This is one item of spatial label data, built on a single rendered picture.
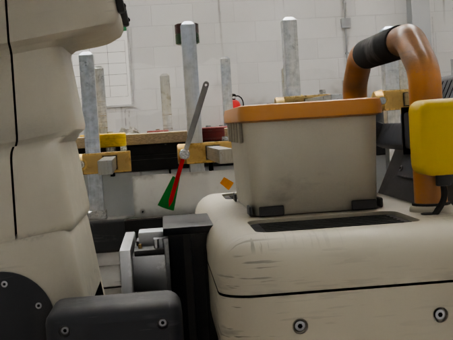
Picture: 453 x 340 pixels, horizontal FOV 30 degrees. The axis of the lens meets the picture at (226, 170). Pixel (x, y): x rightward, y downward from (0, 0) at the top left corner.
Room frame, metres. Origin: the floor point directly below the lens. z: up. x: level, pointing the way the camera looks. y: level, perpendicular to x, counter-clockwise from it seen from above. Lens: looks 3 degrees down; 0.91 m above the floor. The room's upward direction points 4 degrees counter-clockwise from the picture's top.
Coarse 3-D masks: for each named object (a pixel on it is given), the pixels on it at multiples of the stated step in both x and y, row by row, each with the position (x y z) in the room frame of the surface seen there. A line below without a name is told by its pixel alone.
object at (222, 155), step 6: (210, 150) 1.94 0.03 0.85; (216, 150) 1.78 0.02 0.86; (222, 150) 1.73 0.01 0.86; (228, 150) 1.74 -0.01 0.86; (210, 156) 1.95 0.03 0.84; (216, 156) 1.79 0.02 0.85; (222, 156) 1.73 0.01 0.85; (228, 156) 1.74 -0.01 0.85; (216, 162) 1.80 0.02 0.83; (222, 162) 1.73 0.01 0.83; (228, 162) 1.74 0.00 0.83
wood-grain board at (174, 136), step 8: (224, 128) 2.32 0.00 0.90; (128, 136) 2.21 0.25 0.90; (136, 136) 2.21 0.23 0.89; (144, 136) 2.21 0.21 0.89; (152, 136) 2.22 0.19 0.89; (160, 136) 2.22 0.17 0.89; (168, 136) 2.22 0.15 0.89; (176, 136) 2.22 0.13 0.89; (184, 136) 2.22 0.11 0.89; (80, 144) 2.20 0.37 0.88; (128, 144) 2.21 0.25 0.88; (136, 144) 2.21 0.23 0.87
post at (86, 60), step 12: (84, 60) 2.04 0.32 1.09; (84, 72) 2.04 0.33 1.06; (84, 84) 2.04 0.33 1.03; (84, 96) 2.04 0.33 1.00; (96, 96) 2.07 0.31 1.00; (84, 108) 2.04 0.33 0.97; (96, 108) 2.04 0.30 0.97; (84, 120) 2.04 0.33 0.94; (96, 120) 2.04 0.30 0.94; (84, 132) 2.04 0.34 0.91; (96, 132) 2.04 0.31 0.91; (96, 144) 2.04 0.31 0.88; (96, 180) 2.04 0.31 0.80; (96, 192) 2.04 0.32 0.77; (96, 204) 2.04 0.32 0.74
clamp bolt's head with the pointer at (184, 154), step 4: (184, 152) 2.04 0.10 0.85; (184, 156) 2.04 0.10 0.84; (184, 160) 2.05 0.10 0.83; (180, 164) 2.05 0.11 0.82; (180, 168) 2.05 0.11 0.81; (180, 172) 2.05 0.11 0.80; (176, 176) 2.05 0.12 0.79; (176, 180) 2.05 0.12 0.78; (176, 184) 2.05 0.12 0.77; (172, 188) 2.05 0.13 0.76; (176, 188) 2.05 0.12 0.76; (172, 192) 2.05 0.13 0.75; (172, 196) 2.05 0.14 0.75; (172, 200) 2.05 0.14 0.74
